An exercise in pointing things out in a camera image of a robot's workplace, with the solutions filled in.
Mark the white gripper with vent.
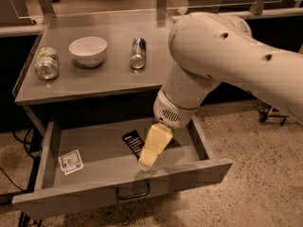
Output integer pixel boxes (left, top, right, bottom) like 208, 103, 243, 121
138, 90, 197, 171

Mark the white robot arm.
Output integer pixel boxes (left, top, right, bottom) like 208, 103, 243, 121
138, 12, 303, 171

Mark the grey counter cabinet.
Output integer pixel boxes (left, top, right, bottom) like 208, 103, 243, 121
15, 9, 173, 133

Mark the grey open top drawer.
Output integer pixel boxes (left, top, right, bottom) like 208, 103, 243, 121
12, 118, 232, 219

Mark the blue silver energy can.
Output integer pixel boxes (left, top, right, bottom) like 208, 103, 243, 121
130, 38, 146, 70

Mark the white tag sticker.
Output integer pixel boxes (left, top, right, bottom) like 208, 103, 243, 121
58, 149, 83, 175

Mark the white ceramic bowl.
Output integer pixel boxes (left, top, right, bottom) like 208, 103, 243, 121
69, 37, 108, 68

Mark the green soda can lying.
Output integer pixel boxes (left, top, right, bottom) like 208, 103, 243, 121
35, 46, 59, 80

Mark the black drawer handle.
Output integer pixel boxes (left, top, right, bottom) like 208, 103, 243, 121
116, 183, 151, 201

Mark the black floor cable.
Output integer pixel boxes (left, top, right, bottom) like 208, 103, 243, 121
0, 127, 36, 192

